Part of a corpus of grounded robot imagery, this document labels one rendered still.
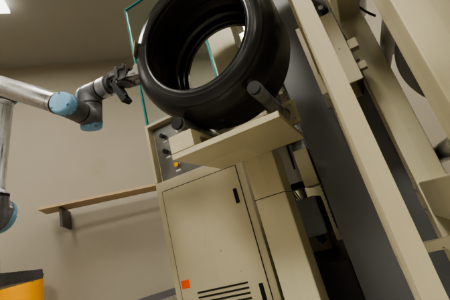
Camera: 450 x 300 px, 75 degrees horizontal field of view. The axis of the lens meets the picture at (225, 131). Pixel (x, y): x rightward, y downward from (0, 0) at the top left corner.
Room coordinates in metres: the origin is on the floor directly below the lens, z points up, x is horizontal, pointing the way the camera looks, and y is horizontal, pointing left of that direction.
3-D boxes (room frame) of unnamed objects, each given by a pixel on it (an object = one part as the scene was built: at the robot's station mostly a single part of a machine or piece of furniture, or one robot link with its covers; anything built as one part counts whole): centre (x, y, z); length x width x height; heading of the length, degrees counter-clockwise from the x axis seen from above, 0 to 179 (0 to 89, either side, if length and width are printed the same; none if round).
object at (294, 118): (1.17, -0.11, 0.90); 0.40 x 0.03 x 0.10; 69
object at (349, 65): (1.07, -0.48, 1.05); 0.20 x 0.15 x 0.30; 159
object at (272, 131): (1.01, -0.05, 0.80); 0.37 x 0.36 x 0.02; 69
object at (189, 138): (1.06, 0.08, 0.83); 0.36 x 0.09 x 0.06; 159
